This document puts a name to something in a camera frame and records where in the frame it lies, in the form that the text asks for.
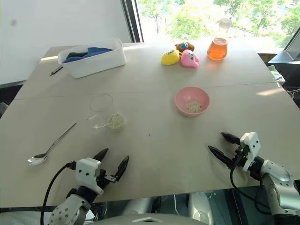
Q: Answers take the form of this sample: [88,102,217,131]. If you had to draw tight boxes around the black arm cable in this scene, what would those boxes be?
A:
[230,161,271,211]
[40,161,78,225]

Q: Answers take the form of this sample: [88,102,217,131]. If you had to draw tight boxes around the black cloth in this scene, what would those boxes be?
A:
[66,51,89,59]

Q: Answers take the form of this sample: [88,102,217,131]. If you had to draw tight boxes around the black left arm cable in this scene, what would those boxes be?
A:
[40,161,78,225]

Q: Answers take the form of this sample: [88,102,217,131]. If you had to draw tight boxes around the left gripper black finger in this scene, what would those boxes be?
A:
[114,155,130,182]
[92,148,109,163]

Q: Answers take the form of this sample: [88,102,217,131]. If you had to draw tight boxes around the black pen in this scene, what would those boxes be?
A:
[49,66,64,77]

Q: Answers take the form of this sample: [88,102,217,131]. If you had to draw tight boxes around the long silver metal spoon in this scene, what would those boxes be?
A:
[27,122,77,167]

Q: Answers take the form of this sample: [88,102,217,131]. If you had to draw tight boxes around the pink plush toy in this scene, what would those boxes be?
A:
[180,49,201,69]

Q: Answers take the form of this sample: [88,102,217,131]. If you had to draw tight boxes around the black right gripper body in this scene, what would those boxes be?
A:
[230,144,249,168]

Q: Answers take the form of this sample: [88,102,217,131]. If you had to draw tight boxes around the brown plush toy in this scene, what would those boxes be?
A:
[175,41,195,53]

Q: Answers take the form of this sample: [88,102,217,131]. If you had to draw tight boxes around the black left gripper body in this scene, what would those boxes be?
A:
[96,168,116,190]

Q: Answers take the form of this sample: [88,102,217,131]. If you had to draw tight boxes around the clear glass cup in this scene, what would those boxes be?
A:
[85,93,128,132]

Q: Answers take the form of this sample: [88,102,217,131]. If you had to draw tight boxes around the black window frame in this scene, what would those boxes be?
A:
[120,0,144,44]

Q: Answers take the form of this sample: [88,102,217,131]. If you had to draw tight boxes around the blue cloth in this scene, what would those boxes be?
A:
[61,46,115,64]

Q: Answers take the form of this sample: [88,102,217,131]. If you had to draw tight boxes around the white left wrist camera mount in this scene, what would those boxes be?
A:
[75,157,104,195]

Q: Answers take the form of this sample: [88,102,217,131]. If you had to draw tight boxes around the pink plastic bowl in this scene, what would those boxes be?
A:
[174,86,210,117]

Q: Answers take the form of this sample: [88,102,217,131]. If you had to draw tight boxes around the dark box with blue edge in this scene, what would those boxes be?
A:
[267,30,300,69]

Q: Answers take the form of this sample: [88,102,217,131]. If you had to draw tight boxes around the thin white cable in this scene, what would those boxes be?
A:
[284,87,300,99]

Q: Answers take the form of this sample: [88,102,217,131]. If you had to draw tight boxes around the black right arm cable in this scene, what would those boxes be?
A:
[230,161,271,211]

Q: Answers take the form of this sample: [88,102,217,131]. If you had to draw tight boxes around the silver robot body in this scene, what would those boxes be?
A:
[88,191,215,225]

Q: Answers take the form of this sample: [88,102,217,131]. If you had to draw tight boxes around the white plastic bin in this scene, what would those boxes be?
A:
[57,37,128,79]

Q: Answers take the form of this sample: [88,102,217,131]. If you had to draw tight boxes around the yellow plush toy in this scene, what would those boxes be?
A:
[161,49,181,66]

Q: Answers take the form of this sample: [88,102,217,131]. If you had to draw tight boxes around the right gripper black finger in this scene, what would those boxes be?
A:
[208,145,233,168]
[220,132,241,144]

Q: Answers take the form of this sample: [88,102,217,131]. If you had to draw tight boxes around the glass flask with orange liquid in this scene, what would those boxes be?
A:
[207,18,233,61]

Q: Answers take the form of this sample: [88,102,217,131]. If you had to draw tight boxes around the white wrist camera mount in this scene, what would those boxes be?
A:
[75,157,104,195]
[240,132,262,173]

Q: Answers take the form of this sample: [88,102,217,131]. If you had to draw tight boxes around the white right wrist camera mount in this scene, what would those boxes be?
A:
[240,132,262,173]

